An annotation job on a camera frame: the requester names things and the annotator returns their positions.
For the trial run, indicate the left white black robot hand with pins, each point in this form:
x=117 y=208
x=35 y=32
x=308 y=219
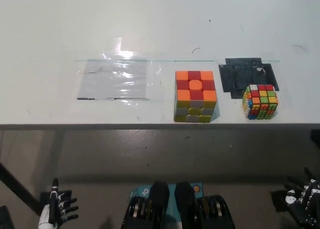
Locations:
x=53 y=209

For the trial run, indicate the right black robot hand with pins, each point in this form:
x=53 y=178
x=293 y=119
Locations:
x=306 y=204

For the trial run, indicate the small studded multicolour puzzle cube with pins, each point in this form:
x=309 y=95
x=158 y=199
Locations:
x=261 y=102

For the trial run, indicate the large orange red puzzle cube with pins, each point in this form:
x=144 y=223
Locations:
x=195 y=94

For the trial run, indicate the black diagonal table brace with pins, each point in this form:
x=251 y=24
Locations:
x=17 y=186

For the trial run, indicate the black object at floor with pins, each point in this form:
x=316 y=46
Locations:
x=5 y=219

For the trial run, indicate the teal router box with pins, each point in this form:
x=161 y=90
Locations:
x=172 y=190

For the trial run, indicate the black tape patch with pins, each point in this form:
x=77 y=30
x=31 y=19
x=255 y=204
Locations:
x=235 y=75

